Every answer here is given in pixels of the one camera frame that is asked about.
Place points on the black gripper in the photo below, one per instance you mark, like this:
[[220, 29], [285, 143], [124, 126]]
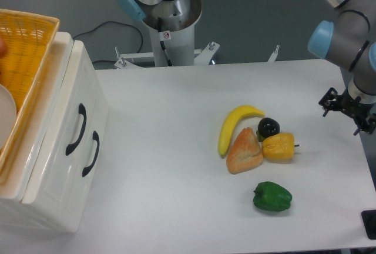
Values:
[[352, 107]]

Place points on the black top drawer handle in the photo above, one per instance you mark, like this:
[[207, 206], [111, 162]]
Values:
[[79, 130]]

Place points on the black drawer handle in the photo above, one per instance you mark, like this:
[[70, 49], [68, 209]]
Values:
[[92, 154], [79, 130]]

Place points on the white drawer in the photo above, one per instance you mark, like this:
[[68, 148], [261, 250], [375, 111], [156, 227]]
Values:
[[55, 174]]

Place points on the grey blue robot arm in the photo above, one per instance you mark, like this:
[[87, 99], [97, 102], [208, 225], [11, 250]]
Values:
[[343, 43]]

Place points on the white drawer cabinet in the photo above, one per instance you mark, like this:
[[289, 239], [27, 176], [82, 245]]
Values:
[[44, 213]]

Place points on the yellow bell pepper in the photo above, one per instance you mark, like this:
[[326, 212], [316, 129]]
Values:
[[279, 147]]

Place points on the dark purple eggplant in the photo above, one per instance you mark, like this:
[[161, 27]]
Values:
[[267, 127]]

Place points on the yellow banana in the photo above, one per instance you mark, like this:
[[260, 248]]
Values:
[[230, 122]]

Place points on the black corner object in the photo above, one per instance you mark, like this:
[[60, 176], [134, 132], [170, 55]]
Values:
[[369, 221]]

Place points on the orange bread pastry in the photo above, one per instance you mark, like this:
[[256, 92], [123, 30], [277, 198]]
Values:
[[245, 154]]

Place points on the green bell pepper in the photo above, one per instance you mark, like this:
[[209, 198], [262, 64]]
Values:
[[272, 197]]

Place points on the yellow woven basket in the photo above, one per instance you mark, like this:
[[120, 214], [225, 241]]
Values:
[[29, 38]]

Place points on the white plate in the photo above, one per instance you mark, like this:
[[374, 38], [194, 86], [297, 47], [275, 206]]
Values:
[[8, 115]]

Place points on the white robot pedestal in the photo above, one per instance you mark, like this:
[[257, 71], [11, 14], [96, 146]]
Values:
[[171, 28]]

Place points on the black lower drawer handle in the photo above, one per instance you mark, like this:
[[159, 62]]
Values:
[[92, 154]]

